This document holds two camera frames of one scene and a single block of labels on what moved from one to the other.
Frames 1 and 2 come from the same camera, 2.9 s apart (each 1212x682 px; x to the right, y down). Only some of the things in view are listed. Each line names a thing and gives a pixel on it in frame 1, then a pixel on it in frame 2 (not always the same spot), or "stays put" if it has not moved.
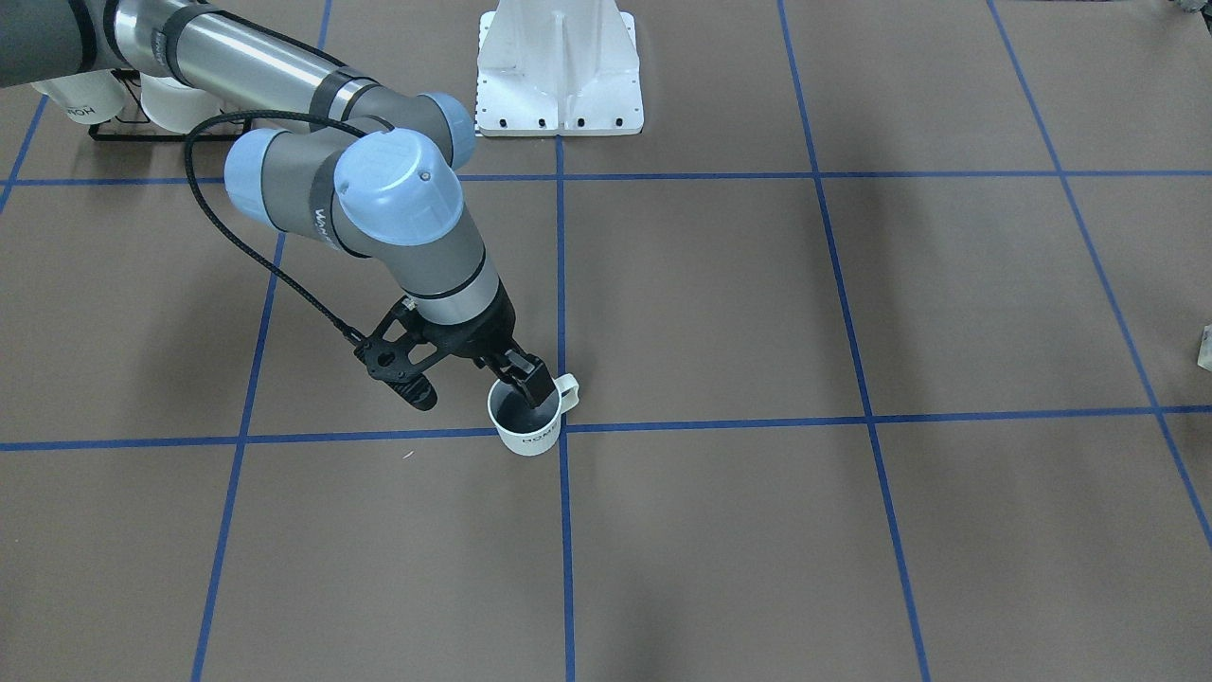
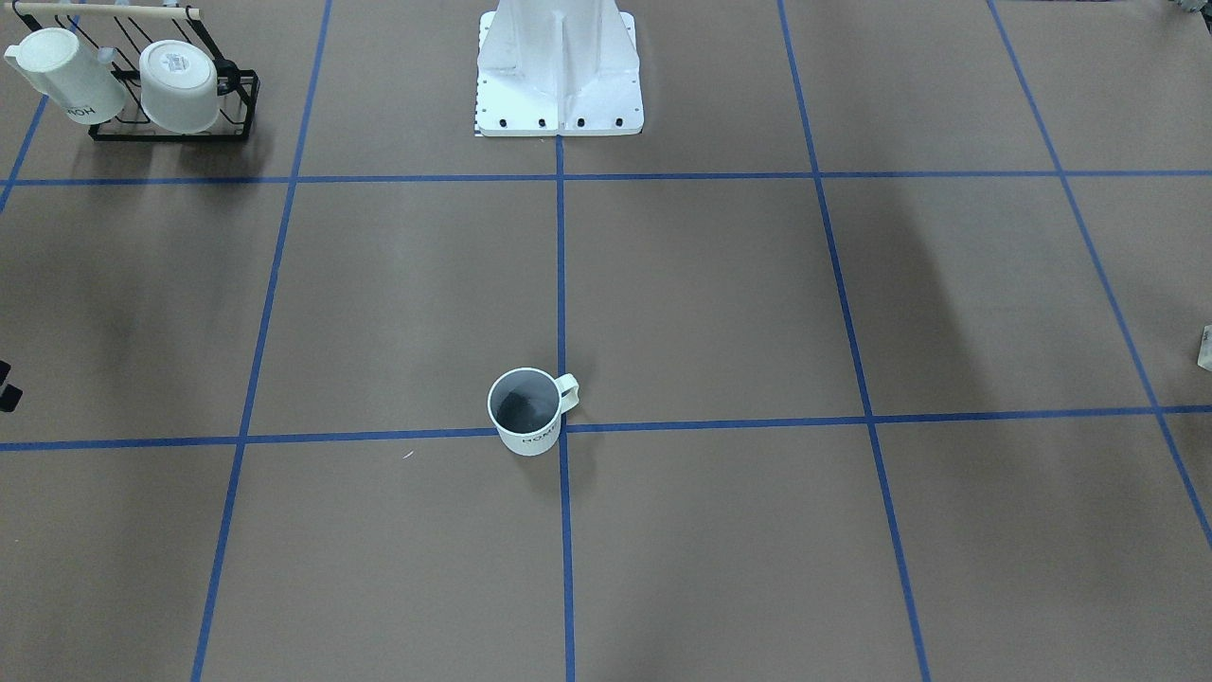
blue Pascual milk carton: (1204, 356) stays put
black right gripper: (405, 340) to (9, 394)
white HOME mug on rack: (89, 98) stays put
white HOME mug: (525, 430) stays put
